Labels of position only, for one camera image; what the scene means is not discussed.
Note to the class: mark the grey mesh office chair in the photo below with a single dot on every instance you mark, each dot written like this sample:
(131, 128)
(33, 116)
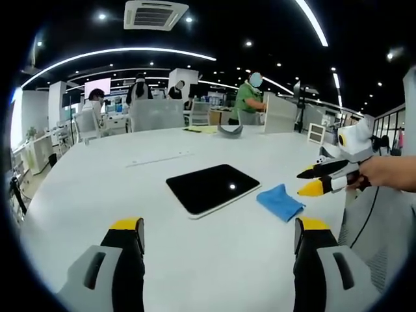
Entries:
(386, 227)

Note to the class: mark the grey folded cloth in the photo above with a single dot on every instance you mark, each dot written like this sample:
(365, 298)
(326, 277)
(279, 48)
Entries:
(230, 132)

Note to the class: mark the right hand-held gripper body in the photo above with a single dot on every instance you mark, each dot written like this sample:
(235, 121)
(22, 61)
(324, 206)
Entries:
(356, 143)

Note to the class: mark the black tripod stand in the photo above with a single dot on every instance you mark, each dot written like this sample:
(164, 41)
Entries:
(302, 104)

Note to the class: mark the small white framed box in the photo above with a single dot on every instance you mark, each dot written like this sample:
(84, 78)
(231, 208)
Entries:
(316, 133)

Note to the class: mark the ceiling air conditioner vent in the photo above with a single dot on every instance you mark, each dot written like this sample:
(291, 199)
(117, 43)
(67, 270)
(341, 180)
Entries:
(154, 14)

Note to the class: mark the white mesh office chair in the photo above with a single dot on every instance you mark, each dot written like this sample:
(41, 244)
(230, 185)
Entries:
(200, 113)

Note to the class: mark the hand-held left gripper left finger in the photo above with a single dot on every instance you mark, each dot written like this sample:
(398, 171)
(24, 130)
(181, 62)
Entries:
(97, 282)

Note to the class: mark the black tablet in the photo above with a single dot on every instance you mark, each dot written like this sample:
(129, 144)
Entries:
(213, 188)

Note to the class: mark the green potted plant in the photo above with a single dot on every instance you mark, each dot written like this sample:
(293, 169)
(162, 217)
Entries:
(31, 133)

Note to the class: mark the white desk divider panel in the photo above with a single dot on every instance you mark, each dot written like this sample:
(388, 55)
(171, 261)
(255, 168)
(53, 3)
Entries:
(279, 112)

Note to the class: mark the yellow paper sheet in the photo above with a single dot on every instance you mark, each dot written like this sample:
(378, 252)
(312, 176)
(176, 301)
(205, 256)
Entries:
(201, 129)

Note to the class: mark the person's right hand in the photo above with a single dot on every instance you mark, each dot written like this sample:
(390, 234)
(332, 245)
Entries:
(377, 170)

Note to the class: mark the wall display screen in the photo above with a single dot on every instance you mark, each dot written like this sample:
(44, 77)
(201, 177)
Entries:
(97, 87)

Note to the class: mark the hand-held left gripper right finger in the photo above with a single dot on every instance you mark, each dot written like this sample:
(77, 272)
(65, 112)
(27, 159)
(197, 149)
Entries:
(328, 282)

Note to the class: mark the blue cleaning cloth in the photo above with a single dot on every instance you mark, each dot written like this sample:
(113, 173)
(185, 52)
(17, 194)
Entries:
(279, 201)

